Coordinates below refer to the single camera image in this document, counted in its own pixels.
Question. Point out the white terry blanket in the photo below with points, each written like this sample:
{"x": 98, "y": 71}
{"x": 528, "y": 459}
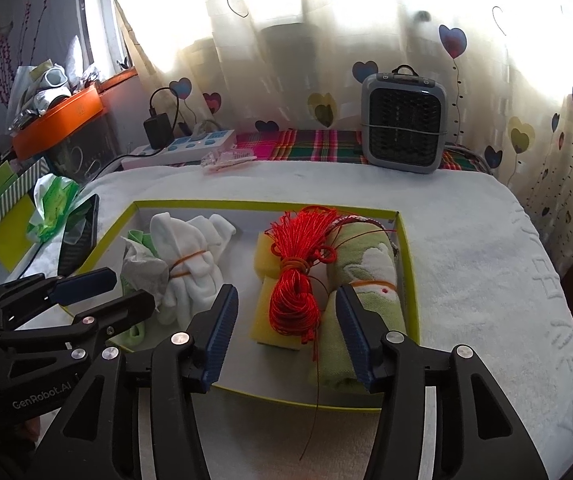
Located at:
{"x": 491, "y": 260}

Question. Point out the white blue power strip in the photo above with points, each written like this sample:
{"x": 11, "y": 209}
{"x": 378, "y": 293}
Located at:
{"x": 191, "y": 142}

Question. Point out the small grey fan heater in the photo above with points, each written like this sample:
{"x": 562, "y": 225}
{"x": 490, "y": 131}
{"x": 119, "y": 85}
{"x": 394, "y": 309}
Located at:
{"x": 401, "y": 120}

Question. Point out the black smartphone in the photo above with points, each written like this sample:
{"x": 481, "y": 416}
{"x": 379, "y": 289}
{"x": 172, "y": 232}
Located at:
{"x": 79, "y": 240}

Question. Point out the orange box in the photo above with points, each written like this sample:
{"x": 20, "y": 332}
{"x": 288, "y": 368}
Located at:
{"x": 56, "y": 120}

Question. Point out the large white sock bundle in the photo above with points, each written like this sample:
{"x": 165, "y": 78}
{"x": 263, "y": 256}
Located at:
{"x": 191, "y": 285}

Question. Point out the yellow-green cardboard box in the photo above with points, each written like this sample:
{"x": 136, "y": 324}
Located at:
{"x": 276, "y": 375}

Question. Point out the green striped box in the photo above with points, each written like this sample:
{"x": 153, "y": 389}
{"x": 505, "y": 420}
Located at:
{"x": 11, "y": 230}

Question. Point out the yellow sponge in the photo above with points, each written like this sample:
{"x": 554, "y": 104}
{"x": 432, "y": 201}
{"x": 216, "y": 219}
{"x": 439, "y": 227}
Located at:
{"x": 265, "y": 255}
{"x": 261, "y": 320}

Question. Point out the window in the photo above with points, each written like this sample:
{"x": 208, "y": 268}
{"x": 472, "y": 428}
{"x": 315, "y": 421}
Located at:
{"x": 101, "y": 25}

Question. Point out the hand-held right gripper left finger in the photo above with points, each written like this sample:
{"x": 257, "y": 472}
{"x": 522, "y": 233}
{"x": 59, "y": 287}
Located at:
{"x": 221, "y": 335}

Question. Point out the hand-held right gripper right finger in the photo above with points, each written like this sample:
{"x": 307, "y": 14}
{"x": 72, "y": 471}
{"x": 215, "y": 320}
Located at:
{"x": 354, "y": 340}

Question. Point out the green tissue packet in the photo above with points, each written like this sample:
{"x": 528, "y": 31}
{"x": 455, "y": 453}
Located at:
{"x": 54, "y": 200}

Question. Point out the heart print curtain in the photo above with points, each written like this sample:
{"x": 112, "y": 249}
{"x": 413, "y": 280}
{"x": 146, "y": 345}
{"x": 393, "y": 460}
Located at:
{"x": 316, "y": 35}

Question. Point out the green towel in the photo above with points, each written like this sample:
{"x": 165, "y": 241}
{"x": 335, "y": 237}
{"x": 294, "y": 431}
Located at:
{"x": 371, "y": 265}

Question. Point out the green cloth bundle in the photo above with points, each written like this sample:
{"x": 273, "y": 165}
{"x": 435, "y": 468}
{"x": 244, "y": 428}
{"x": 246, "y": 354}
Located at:
{"x": 134, "y": 337}

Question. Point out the black power adapter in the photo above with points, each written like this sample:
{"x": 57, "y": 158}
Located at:
{"x": 158, "y": 130}

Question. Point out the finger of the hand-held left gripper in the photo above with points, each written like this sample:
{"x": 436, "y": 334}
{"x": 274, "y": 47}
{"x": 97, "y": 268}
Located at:
{"x": 86, "y": 285}
{"x": 126, "y": 307}

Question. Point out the pile of white plastic packets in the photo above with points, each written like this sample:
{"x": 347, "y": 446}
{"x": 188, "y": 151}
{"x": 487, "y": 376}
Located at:
{"x": 51, "y": 80}

